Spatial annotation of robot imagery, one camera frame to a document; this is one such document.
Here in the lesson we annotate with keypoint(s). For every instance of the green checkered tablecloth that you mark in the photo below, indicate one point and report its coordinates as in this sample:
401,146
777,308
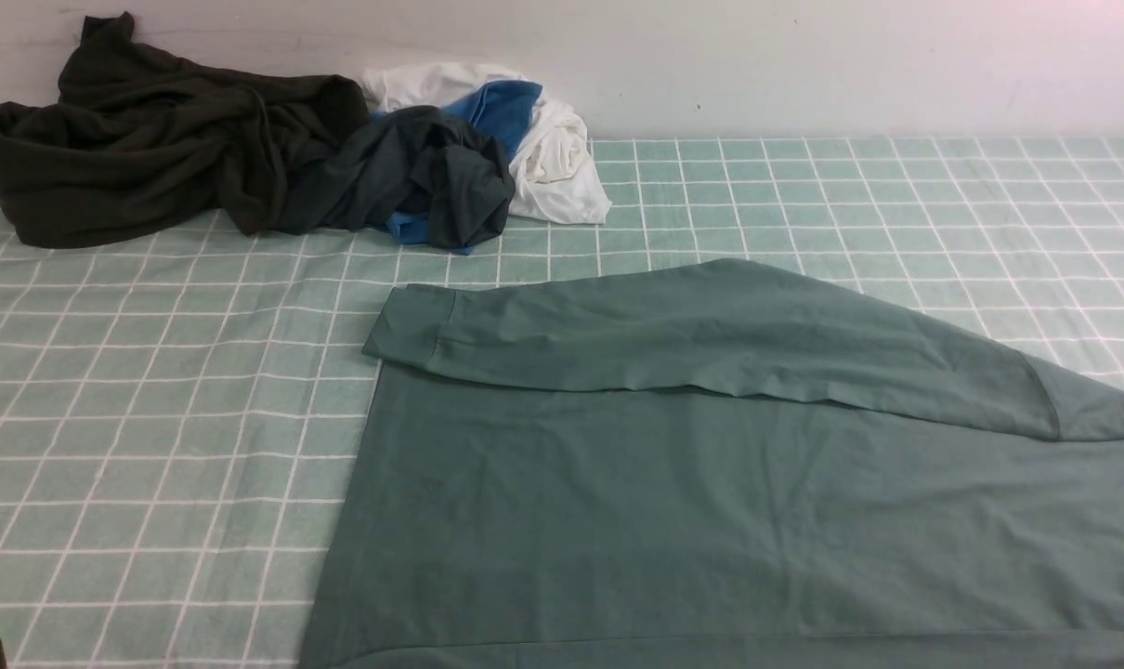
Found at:
179,414

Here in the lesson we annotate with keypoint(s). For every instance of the dark olive crumpled garment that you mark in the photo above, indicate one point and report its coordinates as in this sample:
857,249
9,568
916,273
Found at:
141,140

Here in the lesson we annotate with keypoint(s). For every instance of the blue crumpled garment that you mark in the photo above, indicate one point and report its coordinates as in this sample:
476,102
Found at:
502,110

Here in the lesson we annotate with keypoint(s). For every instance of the dark grey crumpled garment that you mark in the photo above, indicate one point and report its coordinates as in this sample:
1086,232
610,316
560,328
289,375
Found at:
359,183

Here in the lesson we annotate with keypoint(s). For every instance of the green long-sleeved shirt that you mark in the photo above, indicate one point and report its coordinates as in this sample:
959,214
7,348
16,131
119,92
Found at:
726,465

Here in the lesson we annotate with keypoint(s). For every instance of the white crumpled garment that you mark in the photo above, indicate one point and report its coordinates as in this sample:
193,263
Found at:
555,173

